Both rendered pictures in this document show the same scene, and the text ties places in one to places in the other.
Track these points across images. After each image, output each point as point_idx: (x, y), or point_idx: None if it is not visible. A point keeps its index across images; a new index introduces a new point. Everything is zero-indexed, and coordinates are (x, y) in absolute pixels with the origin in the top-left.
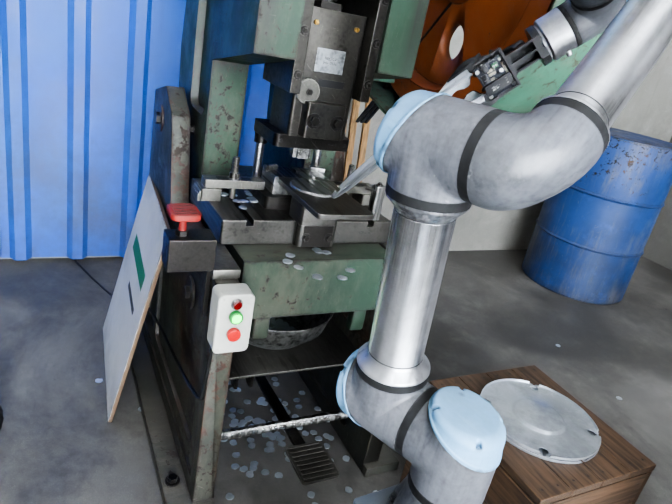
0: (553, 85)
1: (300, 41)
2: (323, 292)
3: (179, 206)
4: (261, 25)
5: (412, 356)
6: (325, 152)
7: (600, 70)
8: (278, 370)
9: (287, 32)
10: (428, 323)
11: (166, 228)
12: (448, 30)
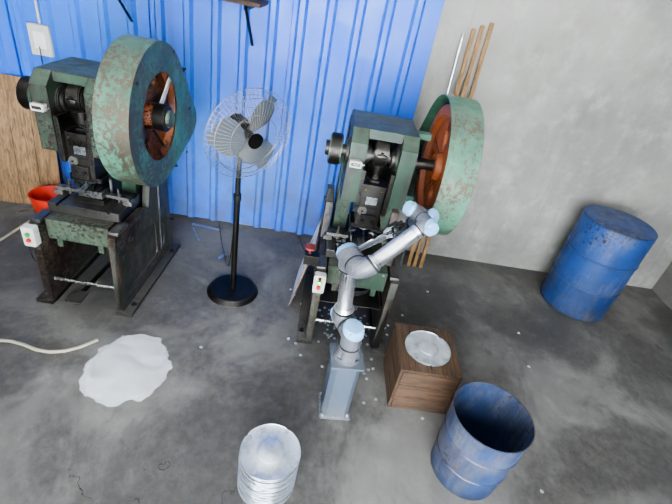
0: (446, 226)
1: (357, 196)
2: (357, 280)
3: (309, 245)
4: (343, 192)
5: (344, 307)
6: (383, 222)
7: (381, 251)
8: None
9: (352, 194)
10: (349, 300)
11: (315, 243)
12: (432, 187)
